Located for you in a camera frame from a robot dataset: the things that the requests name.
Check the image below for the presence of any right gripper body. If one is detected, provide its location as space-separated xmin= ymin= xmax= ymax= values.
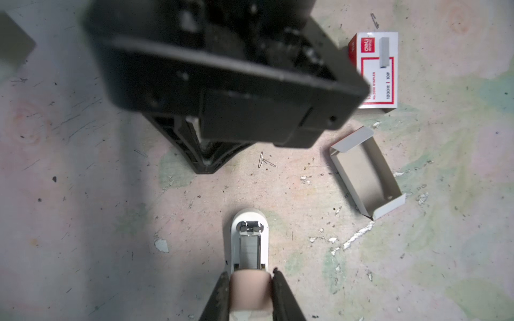
xmin=82 ymin=1 xmax=369 ymax=148

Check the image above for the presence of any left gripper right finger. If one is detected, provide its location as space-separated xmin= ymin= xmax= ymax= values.
xmin=272 ymin=267 xmax=306 ymax=321

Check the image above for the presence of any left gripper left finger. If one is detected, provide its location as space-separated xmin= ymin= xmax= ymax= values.
xmin=199 ymin=272 xmax=230 ymax=321

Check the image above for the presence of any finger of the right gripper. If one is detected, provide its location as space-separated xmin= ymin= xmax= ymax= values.
xmin=143 ymin=113 xmax=209 ymax=174
xmin=200 ymin=140 xmax=252 ymax=171

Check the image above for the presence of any pink white mini stapler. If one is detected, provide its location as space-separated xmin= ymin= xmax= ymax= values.
xmin=229 ymin=208 xmax=273 ymax=320

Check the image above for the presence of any red staple box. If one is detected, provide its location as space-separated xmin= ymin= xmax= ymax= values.
xmin=348 ymin=32 xmax=399 ymax=110

